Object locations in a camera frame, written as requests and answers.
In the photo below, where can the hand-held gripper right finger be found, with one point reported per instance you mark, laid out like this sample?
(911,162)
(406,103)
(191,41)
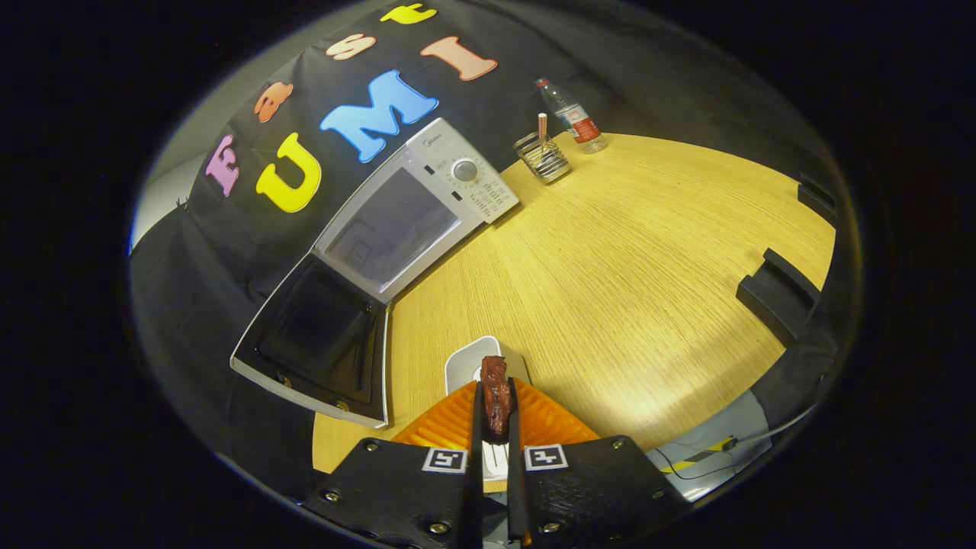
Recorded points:
(595,488)

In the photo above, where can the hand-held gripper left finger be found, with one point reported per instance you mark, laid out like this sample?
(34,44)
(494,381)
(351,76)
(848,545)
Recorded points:
(396,488)

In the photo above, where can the brown cooked meat piece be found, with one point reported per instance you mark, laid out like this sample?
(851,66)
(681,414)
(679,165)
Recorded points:
(497,396)

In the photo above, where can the white toaster oven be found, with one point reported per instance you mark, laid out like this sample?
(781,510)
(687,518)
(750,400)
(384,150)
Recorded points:
(396,229)

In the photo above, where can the small white plate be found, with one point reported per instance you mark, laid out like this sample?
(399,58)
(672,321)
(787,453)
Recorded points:
(463,362)

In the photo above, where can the black foam block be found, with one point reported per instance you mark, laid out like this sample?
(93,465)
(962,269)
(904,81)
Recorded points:
(778,297)
(817,200)

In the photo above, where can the clear plastic water bottle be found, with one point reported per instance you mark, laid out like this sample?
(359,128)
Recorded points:
(579,122)

